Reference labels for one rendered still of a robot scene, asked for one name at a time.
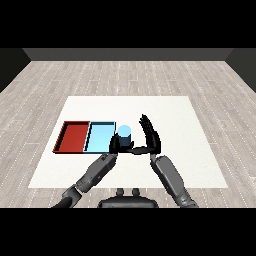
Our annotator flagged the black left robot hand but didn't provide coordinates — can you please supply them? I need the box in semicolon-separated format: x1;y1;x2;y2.
108;132;135;155

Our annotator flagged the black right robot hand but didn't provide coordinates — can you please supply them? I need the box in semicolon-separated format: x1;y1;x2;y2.
125;113;162;156

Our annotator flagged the blue can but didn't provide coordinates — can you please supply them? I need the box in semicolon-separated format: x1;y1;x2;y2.
117;124;133;148

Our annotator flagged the light blue shallow open box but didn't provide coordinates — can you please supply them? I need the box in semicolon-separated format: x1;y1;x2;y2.
83;120;117;154

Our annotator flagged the red shallow open box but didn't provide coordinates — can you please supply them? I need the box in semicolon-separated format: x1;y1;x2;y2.
52;120;92;155

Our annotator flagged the dark grey robot body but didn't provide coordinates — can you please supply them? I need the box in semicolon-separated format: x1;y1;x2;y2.
97;187;160;209

